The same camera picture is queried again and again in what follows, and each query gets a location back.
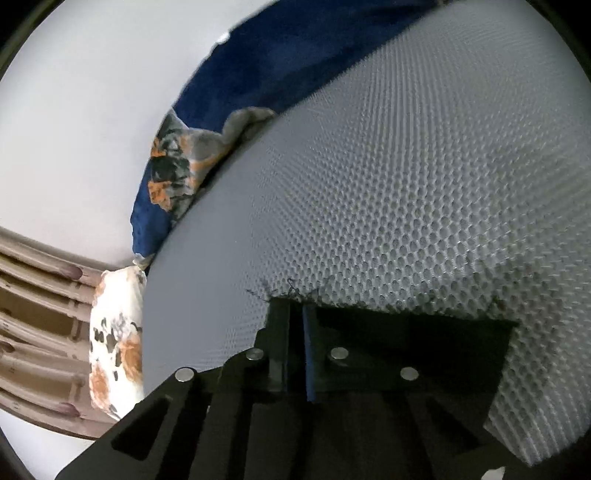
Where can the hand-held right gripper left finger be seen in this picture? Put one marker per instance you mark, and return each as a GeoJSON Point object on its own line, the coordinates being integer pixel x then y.
{"type": "Point", "coordinates": [282, 341]}

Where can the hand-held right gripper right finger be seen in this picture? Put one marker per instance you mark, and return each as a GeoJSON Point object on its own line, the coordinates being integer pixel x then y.
{"type": "Point", "coordinates": [310, 355]}

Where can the black pants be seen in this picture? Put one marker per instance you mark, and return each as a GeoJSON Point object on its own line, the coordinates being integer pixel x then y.
{"type": "Point", "coordinates": [415, 341]}

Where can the white floral pillow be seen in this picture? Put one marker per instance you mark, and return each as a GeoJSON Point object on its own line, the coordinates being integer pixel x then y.
{"type": "Point", "coordinates": [115, 332]}

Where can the grey mesh mattress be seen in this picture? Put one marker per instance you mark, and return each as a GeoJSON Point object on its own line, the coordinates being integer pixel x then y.
{"type": "Point", "coordinates": [392, 184]}

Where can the grey orange floral cloth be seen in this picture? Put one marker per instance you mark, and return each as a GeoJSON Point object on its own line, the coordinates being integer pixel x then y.
{"type": "Point", "coordinates": [181, 152]}

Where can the brown wooden headboard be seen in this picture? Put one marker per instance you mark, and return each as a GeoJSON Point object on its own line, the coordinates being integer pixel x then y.
{"type": "Point", "coordinates": [37, 323]}

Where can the dark blue blanket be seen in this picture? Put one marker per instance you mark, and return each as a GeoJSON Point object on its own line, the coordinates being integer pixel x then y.
{"type": "Point", "coordinates": [286, 60]}

